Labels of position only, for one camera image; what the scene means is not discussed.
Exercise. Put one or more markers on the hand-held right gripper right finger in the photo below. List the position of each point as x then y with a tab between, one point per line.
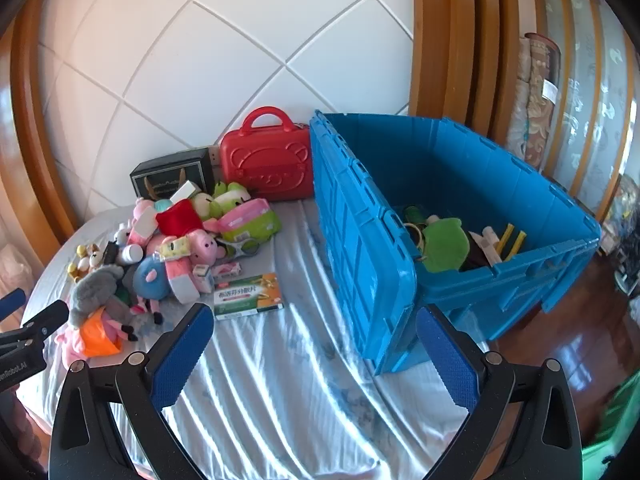
450	365

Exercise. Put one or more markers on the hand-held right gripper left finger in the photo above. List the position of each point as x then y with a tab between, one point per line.
182	355

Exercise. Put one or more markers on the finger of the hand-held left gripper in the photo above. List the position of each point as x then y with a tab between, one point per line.
11	301
47	319

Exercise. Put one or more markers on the green orange medicine box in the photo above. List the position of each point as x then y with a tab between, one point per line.
247	297

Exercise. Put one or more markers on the white pink ointment tube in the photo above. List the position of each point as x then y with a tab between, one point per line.
227	271

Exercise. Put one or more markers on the blue plastic storage crate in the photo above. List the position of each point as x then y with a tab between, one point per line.
360	240

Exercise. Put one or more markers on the person's left hand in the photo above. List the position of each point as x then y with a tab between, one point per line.
22	435

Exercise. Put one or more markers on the light pink plush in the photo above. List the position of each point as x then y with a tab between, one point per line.
70	346

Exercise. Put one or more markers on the grey plush toy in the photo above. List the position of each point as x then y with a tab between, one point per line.
92	290

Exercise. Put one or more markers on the small pig plush black feet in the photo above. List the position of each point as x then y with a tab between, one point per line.
125	329

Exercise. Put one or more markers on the brown bear plush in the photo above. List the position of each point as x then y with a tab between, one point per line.
87	259

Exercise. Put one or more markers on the pink tissue pack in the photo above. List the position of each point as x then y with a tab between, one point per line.
144	224
181	280

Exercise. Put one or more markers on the small white green box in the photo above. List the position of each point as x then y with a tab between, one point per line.
202	275

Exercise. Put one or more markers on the round blue plush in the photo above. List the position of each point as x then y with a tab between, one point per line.
150	276

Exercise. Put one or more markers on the black garbage bag roll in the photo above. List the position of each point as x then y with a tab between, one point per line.
110	252

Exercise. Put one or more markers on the white bottle dark label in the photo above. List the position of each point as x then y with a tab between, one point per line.
132	253

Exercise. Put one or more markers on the small white plush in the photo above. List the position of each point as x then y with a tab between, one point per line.
122	233

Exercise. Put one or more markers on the green plush toy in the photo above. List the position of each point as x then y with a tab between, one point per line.
442	250

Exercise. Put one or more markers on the yellow strip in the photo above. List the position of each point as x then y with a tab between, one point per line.
505	238
516	246

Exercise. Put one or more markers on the pink pig plush red dress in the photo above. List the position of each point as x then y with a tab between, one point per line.
180	217

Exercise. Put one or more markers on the pink green soft packet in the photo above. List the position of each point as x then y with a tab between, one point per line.
250	222

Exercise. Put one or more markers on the green frog plush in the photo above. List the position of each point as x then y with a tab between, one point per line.
215	205

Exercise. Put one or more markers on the person's green clothing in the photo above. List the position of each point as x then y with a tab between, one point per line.
617	435

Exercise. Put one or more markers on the black gift box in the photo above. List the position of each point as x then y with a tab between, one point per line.
167	172

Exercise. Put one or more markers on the red small suitcase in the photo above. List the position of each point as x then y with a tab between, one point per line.
270	170

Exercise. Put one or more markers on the rolled patterned quilt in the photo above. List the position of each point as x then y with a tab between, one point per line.
537	90

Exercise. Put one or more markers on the wooden framed glass door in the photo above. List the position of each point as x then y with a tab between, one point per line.
450	35

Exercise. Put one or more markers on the wooden wall trim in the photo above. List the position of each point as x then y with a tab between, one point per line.
35	125

